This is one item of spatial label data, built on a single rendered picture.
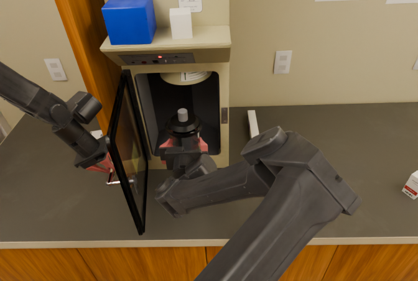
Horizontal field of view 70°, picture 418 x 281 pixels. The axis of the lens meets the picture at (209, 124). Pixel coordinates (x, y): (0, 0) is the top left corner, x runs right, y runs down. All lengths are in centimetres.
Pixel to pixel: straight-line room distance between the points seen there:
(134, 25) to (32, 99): 27
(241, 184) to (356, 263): 90
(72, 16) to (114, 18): 11
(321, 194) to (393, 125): 123
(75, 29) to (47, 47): 72
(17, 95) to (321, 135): 111
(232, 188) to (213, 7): 50
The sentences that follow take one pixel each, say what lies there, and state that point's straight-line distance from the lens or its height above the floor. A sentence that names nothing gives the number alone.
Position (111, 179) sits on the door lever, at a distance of 85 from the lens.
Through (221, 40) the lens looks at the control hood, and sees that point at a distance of 75.
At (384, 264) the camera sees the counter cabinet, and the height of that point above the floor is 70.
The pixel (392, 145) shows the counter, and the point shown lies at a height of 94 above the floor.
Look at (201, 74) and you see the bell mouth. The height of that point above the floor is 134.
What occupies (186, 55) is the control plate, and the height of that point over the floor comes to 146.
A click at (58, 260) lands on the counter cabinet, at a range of 132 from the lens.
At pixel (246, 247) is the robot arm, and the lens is 31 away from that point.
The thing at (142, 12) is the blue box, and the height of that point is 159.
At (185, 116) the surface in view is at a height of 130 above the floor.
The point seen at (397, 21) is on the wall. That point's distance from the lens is 151.
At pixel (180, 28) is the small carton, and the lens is 76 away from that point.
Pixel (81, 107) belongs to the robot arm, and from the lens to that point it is 80.
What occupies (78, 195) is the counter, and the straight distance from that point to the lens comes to 122.
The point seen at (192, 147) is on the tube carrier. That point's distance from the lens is 88.
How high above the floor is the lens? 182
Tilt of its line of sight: 40 degrees down
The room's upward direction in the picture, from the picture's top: 3 degrees counter-clockwise
